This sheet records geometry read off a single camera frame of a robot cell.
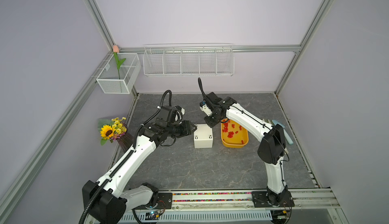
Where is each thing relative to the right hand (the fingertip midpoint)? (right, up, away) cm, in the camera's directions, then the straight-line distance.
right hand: (210, 121), depth 88 cm
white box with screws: (-4, -8, -4) cm, 10 cm away
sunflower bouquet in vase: (-46, -2, -17) cm, 49 cm away
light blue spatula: (+47, -2, +16) cm, 49 cm away
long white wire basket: (-13, +39, +10) cm, 43 cm away
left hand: (-9, -3, -15) cm, 17 cm away
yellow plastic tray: (+16, -13, +5) cm, 21 cm away
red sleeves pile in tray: (+14, -9, +8) cm, 19 cm away
